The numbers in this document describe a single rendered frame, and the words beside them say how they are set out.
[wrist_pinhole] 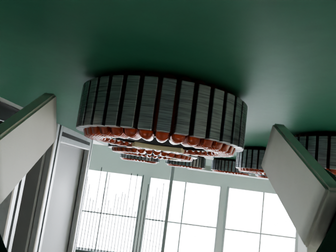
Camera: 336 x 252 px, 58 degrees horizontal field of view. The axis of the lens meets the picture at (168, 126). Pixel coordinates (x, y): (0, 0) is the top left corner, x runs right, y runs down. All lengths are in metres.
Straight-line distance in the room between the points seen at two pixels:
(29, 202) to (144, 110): 0.39
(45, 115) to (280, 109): 0.15
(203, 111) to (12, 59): 0.12
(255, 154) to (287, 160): 0.30
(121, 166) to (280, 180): 6.53
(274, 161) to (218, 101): 0.05
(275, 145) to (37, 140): 0.13
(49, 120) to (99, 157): 6.57
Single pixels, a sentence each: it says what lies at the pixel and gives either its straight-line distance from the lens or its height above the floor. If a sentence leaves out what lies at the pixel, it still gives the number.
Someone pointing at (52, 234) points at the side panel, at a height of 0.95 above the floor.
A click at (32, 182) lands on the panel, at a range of 0.52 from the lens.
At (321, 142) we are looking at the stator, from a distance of 0.29.
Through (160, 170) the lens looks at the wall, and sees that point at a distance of 6.63.
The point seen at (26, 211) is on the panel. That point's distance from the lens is 0.52.
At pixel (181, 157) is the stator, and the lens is 0.35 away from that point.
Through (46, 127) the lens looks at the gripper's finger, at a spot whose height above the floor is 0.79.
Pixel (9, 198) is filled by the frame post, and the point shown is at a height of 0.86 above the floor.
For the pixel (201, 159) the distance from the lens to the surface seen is 0.83.
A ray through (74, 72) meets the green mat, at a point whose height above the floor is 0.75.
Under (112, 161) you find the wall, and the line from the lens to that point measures 6.70.
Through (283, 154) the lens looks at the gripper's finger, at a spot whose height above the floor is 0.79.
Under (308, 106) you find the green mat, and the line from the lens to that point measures 0.22.
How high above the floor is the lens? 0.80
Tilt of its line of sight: 8 degrees down
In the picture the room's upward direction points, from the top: 173 degrees counter-clockwise
